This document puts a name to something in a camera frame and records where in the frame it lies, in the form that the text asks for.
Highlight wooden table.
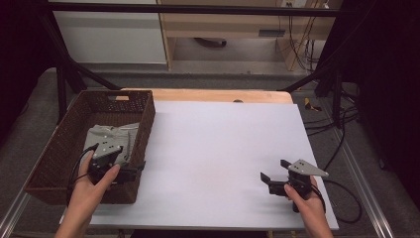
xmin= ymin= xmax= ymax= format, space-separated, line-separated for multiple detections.
xmin=115 ymin=87 xmax=294 ymax=105

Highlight grey label plate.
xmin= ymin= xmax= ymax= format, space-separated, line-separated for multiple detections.
xmin=258 ymin=29 xmax=286 ymax=39

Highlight grey pants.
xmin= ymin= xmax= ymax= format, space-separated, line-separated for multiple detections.
xmin=82 ymin=122 xmax=141 ymax=167

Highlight aluminium rail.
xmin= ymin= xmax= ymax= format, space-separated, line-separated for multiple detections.
xmin=325 ymin=108 xmax=395 ymax=238
xmin=0 ymin=189 xmax=33 ymax=238

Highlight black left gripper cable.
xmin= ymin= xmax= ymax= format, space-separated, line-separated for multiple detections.
xmin=65 ymin=143 xmax=100 ymax=207

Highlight light wooden desk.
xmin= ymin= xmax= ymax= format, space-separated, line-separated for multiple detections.
xmin=157 ymin=0 xmax=344 ymax=71

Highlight dark object under desk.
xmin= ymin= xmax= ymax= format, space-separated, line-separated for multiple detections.
xmin=193 ymin=37 xmax=228 ymax=49

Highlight brown woven basket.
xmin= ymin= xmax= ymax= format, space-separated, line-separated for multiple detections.
xmin=23 ymin=89 xmax=157 ymax=206

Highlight black floor cables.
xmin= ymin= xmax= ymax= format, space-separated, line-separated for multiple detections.
xmin=303 ymin=82 xmax=362 ymax=173

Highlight bundle of hanging cables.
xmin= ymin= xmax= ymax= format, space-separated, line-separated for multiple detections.
xmin=286 ymin=0 xmax=331 ymax=73

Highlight person's left hand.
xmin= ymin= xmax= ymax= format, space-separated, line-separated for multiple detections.
xmin=63 ymin=152 xmax=121 ymax=226

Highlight person's right hand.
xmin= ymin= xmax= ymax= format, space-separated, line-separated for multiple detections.
xmin=284 ymin=177 xmax=327 ymax=233

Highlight black curtain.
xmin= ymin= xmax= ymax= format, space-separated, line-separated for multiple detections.
xmin=0 ymin=0 xmax=58 ymax=140
xmin=325 ymin=0 xmax=420 ymax=202

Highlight white board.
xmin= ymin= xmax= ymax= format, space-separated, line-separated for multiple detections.
xmin=58 ymin=100 xmax=340 ymax=231

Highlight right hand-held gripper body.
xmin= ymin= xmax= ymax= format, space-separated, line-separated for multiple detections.
xmin=268 ymin=159 xmax=330 ymax=213

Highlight yellow and black tool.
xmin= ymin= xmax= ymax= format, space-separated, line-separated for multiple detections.
xmin=303 ymin=97 xmax=323 ymax=113

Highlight black horizontal frame bar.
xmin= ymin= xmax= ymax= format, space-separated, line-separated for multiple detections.
xmin=49 ymin=2 xmax=342 ymax=18

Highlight black metal stand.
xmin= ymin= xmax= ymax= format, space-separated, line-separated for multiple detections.
xmin=39 ymin=9 xmax=122 ymax=126
xmin=276 ymin=60 xmax=345 ymax=129

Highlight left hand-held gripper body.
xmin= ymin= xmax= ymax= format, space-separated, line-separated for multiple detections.
xmin=88 ymin=141 xmax=139 ymax=185

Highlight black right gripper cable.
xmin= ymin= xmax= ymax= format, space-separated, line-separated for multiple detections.
xmin=310 ymin=178 xmax=364 ymax=224

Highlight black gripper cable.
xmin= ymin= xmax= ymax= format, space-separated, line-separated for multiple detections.
xmin=65 ymin=143 xmax=100 ymax=207
xmin=310 ymin=178 xmax=364 ymax=224

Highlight white cabinet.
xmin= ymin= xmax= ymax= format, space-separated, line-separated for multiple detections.
xmin=49 ymin=0 xmax=167 ymax=65

